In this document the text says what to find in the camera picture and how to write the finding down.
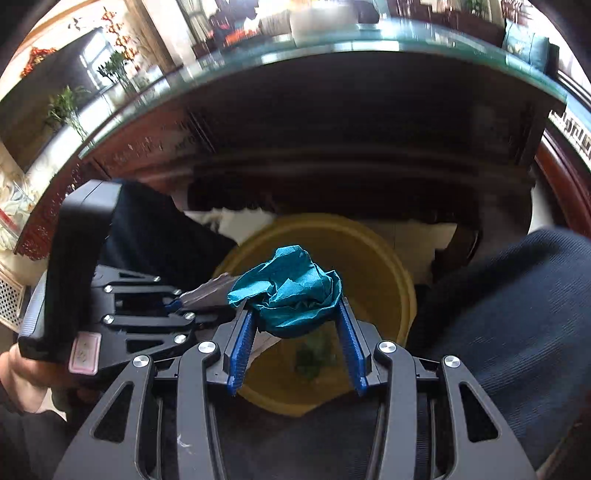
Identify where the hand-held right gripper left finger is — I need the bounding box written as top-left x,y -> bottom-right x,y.
53,307 -> 254,480

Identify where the white perforated panel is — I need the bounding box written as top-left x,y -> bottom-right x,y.
0,270 -> 27,331

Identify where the red blossom branch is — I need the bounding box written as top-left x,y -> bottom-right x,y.
102,7 -> 140,70

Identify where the person's leg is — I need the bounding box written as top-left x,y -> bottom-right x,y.
406,229 -> 591,469
99,180 -> 238,301

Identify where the glass table cover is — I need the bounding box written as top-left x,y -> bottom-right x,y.
78,18 -> 568,160

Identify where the carved dark wooden table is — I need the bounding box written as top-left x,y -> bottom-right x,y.
14,46 -> 568,278

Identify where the white paper scrap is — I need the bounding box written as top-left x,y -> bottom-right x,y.
250,334 -> 279,365

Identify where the small green crumpled piece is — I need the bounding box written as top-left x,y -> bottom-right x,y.
294,336 -> 334,380

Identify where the person's left forearm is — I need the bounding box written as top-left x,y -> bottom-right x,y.
0,404 -> 72,480

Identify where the teal cushion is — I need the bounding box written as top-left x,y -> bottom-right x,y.
501,18 -> 551,71

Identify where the person's right leg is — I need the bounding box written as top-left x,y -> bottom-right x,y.
406,229 -> 591,469

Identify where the teal paper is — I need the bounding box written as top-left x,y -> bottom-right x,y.
226,246 -> 343,340

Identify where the orange flower arrangement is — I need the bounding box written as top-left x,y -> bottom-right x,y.
20,46 -> 59,78

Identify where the person's left leg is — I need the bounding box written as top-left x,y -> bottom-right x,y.
99,180 -> 238,301

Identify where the yellow plastic bin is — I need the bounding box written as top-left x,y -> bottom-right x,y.
210,213 -> 419,418

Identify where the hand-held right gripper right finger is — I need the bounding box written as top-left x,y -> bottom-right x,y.
335,298 -> 539,480

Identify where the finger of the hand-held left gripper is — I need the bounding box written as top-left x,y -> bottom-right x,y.
91,265 -> 184,318
96,312 -> 198,376

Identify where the red wooden chair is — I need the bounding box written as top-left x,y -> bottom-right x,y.
534,83 -> 591,232

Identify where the brown striped snack wrapper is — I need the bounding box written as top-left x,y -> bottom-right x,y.
181,272 -> 241,309

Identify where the dark wooden sofa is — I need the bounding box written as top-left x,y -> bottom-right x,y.
388,0 -> 506,47

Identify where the green potted bamboo plant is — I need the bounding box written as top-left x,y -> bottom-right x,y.
45,85 -> 94,141
96,51 -> 139,95

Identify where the black flat television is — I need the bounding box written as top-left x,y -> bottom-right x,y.
0,27 -> 108,172

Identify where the person's left hand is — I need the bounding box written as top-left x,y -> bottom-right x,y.
0,344 -> 71,415

